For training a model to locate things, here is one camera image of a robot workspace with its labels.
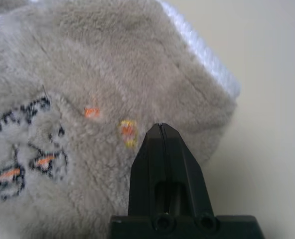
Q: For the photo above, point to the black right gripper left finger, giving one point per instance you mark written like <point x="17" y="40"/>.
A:
<point x="148" y="169"/>

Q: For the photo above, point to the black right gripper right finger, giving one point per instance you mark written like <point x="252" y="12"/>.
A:
<point x="185" y="179"/>

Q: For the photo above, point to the beige towel with white trim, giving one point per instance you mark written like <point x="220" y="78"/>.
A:
<point x="87" y="62"/>

